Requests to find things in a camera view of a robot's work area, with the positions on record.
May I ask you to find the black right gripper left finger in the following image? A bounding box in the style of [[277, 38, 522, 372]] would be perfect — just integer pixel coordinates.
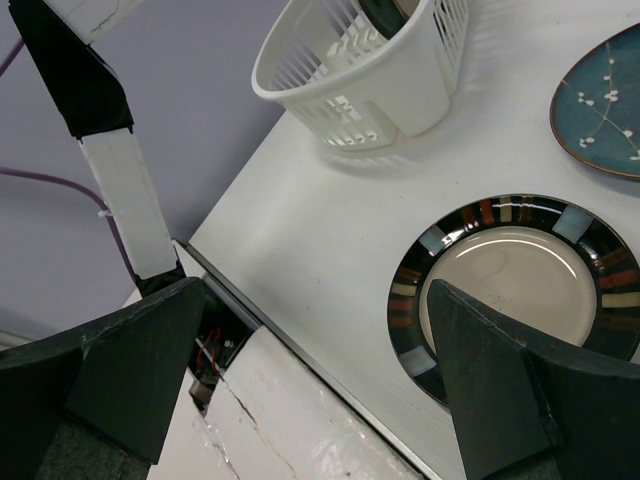
[[1, 277, 205, 479]]

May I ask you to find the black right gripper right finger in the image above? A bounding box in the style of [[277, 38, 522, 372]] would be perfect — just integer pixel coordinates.
[[427, 279, 639, 479]]

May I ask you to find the beige plate with dark rim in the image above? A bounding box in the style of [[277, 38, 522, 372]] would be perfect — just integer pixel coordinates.
[[387, 194, 639, 405]]

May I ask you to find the blue glazed ceramic plate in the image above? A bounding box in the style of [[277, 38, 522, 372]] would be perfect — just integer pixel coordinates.
[[549, 24, 639, 181]]

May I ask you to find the black plate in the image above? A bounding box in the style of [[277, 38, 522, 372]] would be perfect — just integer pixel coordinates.
[[359, 0, 420, 40]]

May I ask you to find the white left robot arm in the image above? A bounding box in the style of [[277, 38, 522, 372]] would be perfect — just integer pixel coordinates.
[[8, 0, 186, 297]]

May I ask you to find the white plastic dish rack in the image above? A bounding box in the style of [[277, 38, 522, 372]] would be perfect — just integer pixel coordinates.
[[251, 1, 469, 151]]

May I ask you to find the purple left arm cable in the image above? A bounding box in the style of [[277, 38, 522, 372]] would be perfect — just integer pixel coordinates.
[[0, 37, 136, 276]]

